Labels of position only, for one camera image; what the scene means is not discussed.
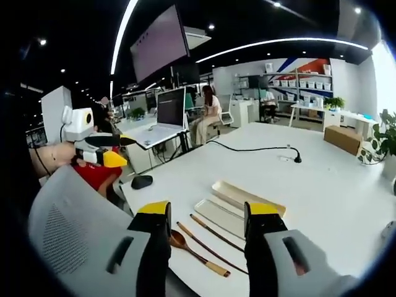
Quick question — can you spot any black computer mouse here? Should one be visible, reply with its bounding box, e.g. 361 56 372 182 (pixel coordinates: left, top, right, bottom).
131 174 154 190

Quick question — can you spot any wooden spoon utensil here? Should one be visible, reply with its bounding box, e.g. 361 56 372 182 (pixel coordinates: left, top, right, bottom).
170 229 232 278

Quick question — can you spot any open silver laptop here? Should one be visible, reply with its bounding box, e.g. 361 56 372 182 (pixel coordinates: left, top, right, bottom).
123 87 187 150

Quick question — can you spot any storage shelf with white bins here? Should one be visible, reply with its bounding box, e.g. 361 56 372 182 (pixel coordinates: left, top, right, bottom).
262 61 335 108

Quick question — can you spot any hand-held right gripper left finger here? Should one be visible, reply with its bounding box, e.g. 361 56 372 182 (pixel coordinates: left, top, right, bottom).
101 200 173 297

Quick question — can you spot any beige cutlery case base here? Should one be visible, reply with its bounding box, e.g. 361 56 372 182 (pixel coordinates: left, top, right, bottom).
211 179 287 218

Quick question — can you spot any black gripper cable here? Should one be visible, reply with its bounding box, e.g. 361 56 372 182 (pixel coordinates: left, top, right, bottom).
30 122 68 178

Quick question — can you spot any person's left hand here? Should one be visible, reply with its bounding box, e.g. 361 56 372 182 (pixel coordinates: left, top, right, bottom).
29 142 79 179

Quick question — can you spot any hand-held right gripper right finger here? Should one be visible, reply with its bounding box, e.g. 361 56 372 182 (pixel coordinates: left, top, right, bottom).
243 200 359 297

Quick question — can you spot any white plant pot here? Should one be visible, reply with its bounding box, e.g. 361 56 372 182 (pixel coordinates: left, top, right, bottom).
381 153 396 183

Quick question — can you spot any small green desk plant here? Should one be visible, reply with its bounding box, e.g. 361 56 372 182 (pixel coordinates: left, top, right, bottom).
322 96 346 111

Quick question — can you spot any brown cardboard box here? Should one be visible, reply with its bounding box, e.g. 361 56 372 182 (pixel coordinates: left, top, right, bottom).
323 124 363 157

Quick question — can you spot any hanging flat monitor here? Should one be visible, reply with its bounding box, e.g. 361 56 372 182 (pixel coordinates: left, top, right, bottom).
129 0 191 84

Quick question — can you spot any large green potted plant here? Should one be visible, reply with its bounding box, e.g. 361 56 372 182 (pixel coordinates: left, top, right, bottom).
358 108 396 166

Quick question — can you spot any red garment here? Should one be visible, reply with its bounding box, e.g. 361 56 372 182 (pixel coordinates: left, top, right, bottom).
72 147 124 193

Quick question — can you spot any white side table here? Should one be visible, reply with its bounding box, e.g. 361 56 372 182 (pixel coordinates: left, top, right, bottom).
288 103 326 128

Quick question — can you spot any black power cable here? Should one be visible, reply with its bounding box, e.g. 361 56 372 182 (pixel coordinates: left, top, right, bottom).
205 139 303 165

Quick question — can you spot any white square pillar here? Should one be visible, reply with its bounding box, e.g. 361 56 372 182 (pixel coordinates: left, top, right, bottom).
40 85 73 145

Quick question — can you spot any dark wooden chopstick utensil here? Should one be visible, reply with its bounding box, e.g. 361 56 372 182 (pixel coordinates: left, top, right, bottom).
189 213 246 253
176 220 249 275

